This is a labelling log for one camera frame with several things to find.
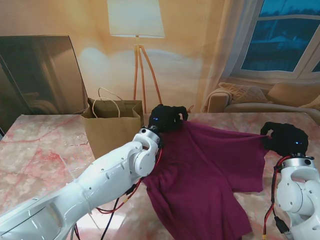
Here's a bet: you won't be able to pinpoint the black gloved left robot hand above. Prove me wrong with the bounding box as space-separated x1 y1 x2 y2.
147 104 190 133

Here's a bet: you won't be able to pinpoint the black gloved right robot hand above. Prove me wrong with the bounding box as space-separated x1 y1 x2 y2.
259 121 310 157

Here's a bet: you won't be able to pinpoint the kraft paper bag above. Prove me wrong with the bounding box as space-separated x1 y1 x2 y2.
81 86 145 160

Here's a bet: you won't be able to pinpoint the maroon shorts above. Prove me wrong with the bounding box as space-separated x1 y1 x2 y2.
143 119 275 240

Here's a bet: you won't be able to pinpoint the plain beige cushion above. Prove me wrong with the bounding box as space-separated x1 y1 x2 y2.
266 83 320 106

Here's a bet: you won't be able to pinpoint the beige sofa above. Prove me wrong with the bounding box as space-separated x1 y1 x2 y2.
203 82 320 118

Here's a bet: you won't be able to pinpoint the cream knitted cushion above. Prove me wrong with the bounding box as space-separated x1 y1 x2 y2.
218 82 270 105

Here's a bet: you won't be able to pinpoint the sheer cream curtain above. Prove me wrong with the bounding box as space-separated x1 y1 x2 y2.
199 0 266 113

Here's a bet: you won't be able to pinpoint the tripod floor lamp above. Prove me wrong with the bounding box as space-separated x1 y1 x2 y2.
106 0 166 114

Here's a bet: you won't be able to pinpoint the dark glass panel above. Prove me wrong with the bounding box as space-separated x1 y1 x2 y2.
0 35 90 133

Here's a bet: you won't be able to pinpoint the red black right arm cable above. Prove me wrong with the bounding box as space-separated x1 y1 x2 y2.
261 156 294 240

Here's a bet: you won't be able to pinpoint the red black arm cable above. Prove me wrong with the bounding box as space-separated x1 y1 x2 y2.
261 156 294 240
71 138 165 240

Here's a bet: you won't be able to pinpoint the red black left arm cable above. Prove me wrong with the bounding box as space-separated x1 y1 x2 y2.
71 138 165 240

